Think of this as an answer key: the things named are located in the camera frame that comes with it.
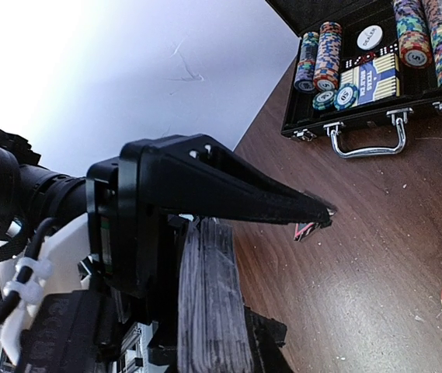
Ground front right chip row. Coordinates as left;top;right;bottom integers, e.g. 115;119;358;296
313;21;342;92

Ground front left chip row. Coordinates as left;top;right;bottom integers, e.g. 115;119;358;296
294;31;319;93

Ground blue playing card deck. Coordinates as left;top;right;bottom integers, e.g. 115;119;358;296
177;218;254;372

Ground left poker chip row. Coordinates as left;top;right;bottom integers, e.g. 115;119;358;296
392;0;433;69

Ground small card decks in case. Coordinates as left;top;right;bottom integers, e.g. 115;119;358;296
339;53;401;107

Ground red triangular chip holder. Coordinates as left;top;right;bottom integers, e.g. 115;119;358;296
294;222;320;242

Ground black poker chip case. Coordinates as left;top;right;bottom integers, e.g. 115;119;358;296
271;1;442;158

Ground white dealer button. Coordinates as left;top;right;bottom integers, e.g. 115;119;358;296
357;25;383;51

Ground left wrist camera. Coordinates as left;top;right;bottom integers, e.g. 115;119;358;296
0;214;90;365

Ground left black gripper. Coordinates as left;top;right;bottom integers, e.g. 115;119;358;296
85;134;332;299

